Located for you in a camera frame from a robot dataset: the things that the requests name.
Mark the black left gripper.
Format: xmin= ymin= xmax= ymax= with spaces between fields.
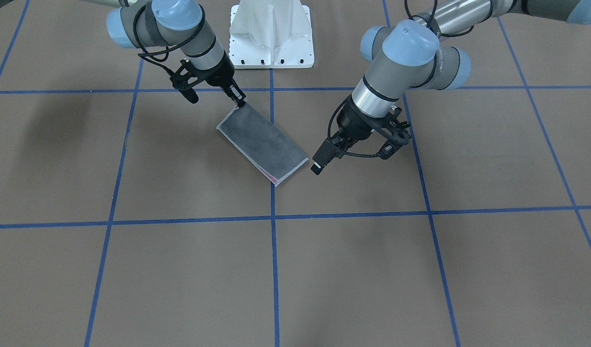
xmin=311 ymin=99 xmax=372 ymax=175

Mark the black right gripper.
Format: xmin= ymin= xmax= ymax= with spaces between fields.
xmin=200 ymin=53 xmax=246 ymax=107

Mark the pink and grey towel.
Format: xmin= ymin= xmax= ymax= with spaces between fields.
xmin=216 ymin=104 xmax=308 ymax=186

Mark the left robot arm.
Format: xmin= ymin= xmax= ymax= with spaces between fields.
xmin=311 ymin=0 xmax=591 ymax=175

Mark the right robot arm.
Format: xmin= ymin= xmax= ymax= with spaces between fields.
xmin=99 ymin=0 xmax=246 ymax=107

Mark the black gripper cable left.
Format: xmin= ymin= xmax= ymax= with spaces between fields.
xmin=327 ymin=94 xmax=387 ymax=159

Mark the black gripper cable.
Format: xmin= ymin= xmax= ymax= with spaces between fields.
xmin=327 ymin=94 xmax=387 ymax=159
xmin=131 ymin=2 xmax=205 ymax=78

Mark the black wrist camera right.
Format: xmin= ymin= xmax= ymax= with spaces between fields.
xmin=169 ymin=59 xmax=212 ymax=104

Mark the white pedestal column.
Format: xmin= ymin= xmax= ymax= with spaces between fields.
xmin=228 ymin=0 xmax=315 ymax=69

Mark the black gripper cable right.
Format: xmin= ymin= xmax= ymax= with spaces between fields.
xmin=131 ymin=2 xmax=205 ymax=78

